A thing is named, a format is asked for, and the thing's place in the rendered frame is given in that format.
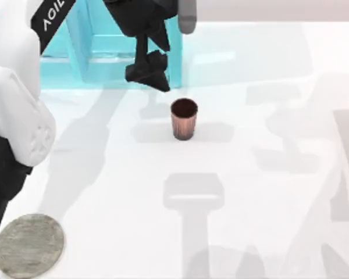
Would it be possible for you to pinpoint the copper brown cup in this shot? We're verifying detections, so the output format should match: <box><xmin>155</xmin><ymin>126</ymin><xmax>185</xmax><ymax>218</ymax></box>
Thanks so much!
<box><xmin>170</xmin><ymin>98</ymin><xmax>199</xmax><ymax>141</ymax></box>

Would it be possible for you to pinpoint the light blue rack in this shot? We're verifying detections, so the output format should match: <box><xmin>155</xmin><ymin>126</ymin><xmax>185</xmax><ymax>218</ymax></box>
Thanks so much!
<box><xmin>40</xmin><ymin>0</ymin><xmax>184</xmax><ymax>90</ymax></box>

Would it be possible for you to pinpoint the grey round coaster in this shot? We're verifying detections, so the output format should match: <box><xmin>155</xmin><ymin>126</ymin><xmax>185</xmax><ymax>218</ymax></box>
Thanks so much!
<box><xmin>0</xmin><ymin>213</ymin><xmax>66</xmax><ymax>277</ymax></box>

